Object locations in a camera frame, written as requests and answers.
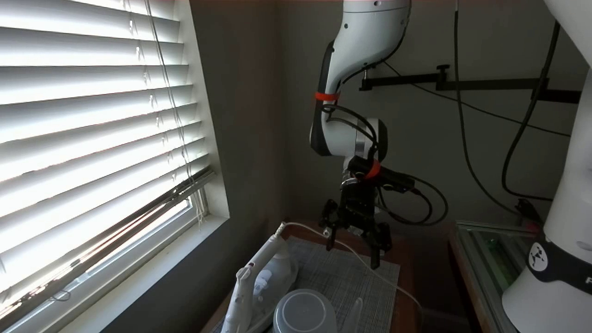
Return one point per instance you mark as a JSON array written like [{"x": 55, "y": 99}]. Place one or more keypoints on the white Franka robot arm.
[{"x": 362, "y": 38}]

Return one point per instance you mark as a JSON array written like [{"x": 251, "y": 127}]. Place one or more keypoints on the white folded cloth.
[{"x": 259, "y": 290}]

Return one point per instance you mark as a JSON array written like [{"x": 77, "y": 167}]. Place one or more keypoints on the translucent plastic measuring jar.
[{"x": 305, "y": 312}]

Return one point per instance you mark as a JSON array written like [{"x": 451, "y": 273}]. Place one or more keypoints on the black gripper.
[{"x": 359, "y": 204}]

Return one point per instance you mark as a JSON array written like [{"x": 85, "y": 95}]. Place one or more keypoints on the white window frame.
[{"x": 209, "y": 186}]

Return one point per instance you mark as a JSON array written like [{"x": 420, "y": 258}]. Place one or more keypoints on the wooden side table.
[{"x": 403, "y": 260}]

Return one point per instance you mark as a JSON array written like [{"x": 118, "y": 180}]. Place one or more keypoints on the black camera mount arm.
[{"x": 481, "y": 84}]

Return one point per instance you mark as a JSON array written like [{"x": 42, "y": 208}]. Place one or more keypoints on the white window blinds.
[{"x": 92, "y": 136}]

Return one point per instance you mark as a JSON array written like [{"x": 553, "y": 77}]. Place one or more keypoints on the black red clamp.
[{"x": 529, "y": 214}]

